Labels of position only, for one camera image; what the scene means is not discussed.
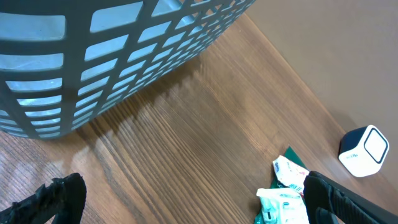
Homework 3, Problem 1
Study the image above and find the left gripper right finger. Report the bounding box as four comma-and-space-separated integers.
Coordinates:
303, 171, 397, 224

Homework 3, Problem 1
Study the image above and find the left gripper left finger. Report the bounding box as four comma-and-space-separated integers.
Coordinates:
1, 173, 87, 224

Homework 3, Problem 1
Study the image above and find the light green tissue packet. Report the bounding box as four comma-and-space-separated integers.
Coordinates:
255, 188, 309, 224

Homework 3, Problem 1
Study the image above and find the white barcode scanner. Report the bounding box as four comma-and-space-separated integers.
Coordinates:
338, 125, 389, 177

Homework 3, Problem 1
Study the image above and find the grey plastic mesh basket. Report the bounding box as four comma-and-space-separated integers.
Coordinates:
1, 0, 253, 139

